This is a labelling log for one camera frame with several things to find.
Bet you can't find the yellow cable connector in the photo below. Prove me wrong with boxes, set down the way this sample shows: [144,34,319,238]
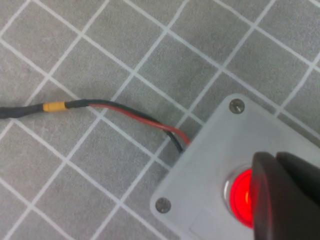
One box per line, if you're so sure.
[42,100,68,113]

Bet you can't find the red illuminated push button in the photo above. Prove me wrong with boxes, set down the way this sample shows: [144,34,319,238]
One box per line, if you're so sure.
[223,163,255,230]

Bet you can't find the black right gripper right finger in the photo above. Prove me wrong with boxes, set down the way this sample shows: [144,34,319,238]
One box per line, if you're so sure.
[275,151,320,202]

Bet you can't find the thick black power cable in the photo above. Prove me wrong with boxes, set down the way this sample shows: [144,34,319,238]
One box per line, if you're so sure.
[0,103,45,120]

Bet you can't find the thin black wire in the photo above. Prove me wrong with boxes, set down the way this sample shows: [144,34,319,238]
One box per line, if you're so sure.
[66,98,185,154]

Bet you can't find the silver slotted screw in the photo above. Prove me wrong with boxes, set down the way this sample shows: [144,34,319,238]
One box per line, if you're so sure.
[154,197,172,214]
[228,98,246,115]

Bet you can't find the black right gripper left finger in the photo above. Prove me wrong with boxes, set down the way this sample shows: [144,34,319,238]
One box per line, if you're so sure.
[250,150,320,240]

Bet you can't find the thin red wire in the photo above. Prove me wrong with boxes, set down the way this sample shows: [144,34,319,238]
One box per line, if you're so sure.
[87,103,193,146]

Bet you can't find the grey switch box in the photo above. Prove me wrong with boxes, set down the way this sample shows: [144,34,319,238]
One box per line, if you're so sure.
[149,93,320,240]

